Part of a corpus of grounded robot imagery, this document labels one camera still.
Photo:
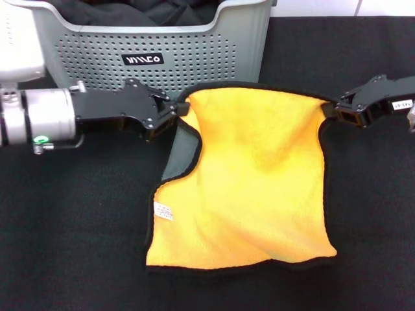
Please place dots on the grey perforated storage box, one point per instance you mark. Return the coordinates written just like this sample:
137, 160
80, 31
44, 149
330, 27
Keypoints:
210, 58

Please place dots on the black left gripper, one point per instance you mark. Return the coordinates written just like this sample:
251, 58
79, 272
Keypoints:
123, 105

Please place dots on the black tablecloth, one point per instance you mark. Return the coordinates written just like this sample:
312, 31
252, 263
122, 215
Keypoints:
81, 226

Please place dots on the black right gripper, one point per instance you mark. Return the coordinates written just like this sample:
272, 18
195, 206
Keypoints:
376, 97

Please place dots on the yellow grey towel black trim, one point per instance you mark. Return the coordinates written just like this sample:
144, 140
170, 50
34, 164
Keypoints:
253, 178

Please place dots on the dark cloth pile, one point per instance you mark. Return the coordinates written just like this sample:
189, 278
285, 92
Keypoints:
129, 13

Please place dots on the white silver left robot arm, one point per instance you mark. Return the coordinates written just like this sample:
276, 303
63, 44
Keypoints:
48, 113

